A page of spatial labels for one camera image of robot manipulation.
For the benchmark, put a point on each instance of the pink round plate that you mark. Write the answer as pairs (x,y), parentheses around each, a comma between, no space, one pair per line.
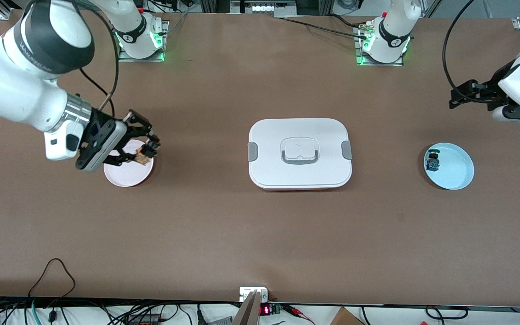
(124,176)

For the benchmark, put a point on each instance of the brown cardboard piece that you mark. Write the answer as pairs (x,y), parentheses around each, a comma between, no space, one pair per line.
(343,318)

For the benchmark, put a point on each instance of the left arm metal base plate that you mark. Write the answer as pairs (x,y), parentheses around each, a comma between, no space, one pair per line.
(377,63)

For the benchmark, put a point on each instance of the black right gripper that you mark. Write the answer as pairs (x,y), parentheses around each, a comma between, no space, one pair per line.
(101,121)

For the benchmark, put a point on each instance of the grey aluminium bar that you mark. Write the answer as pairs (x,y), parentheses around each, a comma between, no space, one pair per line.
(248,313)

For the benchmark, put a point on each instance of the green and blue switch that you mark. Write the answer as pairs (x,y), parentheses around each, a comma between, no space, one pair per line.
(433,163)

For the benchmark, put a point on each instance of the red digit display module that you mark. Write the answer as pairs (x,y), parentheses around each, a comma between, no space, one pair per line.
(265,310)

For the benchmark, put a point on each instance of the orange and black switch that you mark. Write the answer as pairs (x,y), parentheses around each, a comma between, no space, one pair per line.
(142,159)

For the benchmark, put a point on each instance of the light blue round plate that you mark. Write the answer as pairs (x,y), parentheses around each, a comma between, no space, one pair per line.
(456,169)

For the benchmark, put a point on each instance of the aluminium frame rail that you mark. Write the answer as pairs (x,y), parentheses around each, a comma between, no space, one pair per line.
(287,9)

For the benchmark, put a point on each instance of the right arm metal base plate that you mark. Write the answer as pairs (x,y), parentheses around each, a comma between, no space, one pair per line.
(127,58)

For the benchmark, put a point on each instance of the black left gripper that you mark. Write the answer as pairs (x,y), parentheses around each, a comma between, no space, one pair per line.
(490,87)

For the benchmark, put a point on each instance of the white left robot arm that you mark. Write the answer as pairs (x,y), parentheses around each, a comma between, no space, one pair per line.
(393,36)

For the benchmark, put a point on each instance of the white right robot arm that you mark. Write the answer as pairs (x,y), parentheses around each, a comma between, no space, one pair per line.
(16,90)

